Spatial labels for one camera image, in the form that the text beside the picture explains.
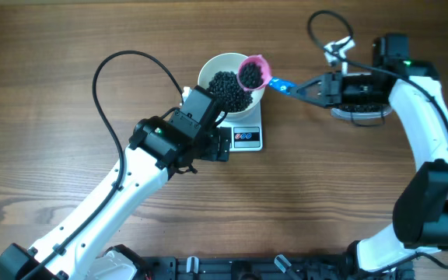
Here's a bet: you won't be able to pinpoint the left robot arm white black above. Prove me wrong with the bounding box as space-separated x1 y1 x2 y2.
0 113 232 279

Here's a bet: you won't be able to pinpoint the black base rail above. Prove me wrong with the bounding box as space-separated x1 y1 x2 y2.
91 243 415 280

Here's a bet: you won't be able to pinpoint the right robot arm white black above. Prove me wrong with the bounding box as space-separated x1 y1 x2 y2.
283 33 448 276

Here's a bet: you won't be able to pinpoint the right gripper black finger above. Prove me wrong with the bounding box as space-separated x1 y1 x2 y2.
289 75 326 96
289 91 331 108

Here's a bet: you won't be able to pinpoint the white digital kitchen scale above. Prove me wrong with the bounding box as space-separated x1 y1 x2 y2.
219 103 263 152

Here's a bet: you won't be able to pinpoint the pink scoop blue handle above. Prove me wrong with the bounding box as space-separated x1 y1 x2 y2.
236 54 296 95

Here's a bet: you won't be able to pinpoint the black beans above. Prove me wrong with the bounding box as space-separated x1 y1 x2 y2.
207 72 252 113

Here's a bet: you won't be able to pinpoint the clear plastic container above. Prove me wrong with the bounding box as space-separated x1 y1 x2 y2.
331 104 393 127

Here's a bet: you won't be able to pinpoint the white bowl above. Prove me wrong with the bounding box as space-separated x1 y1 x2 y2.
198 53 265 121

